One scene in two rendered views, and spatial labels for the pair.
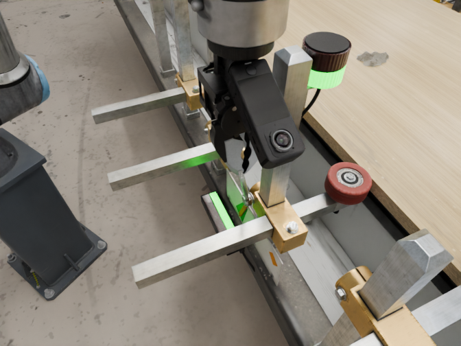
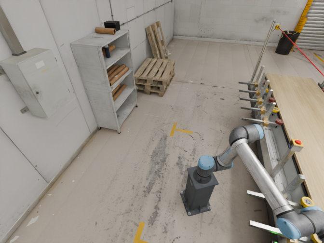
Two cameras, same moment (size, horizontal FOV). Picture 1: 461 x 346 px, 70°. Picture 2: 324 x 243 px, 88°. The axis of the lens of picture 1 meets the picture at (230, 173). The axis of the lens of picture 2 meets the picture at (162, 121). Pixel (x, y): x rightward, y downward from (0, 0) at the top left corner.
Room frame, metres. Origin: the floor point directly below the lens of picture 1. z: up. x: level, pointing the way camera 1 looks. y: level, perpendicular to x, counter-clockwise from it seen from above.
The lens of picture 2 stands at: (-0.32, 0.46, 2.23)
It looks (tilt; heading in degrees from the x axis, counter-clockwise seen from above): 41 degrees down; 41
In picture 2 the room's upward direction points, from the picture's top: straight up
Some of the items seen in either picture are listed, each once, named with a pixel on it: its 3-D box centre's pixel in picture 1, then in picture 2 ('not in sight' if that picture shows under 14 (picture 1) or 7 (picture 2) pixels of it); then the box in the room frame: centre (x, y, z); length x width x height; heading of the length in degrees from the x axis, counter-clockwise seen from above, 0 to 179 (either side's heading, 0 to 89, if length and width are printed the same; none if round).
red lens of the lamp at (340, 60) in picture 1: (324, 51); not in sight; (0.39, -0.12, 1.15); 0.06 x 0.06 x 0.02
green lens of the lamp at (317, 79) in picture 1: (321, 68); not in sight; (0.39, -0.12, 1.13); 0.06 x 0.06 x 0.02
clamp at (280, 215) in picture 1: (277, 213); not in sight; (0.36, -0.09, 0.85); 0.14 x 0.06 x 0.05; 24
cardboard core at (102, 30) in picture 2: not in sight; (105, 31); (1.26, 2.94, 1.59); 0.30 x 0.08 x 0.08; 115
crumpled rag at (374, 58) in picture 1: (374, 55); not in sight; (0.81, -0.38, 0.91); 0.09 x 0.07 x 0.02; 100
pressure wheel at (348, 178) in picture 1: (342, 194); not in sight; (0.39, -0.22, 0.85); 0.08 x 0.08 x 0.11
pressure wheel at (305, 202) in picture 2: not in sight; (304, 204); (0.85, -0.02, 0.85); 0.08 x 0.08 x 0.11
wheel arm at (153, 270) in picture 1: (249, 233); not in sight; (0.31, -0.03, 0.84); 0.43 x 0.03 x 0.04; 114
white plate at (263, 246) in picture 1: (250, 224); not in sight; (0.39, -0.04, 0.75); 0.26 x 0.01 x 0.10; 24
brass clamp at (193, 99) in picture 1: (190, 88); not in sight; (0.81, 0.12, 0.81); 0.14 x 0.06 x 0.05; 24
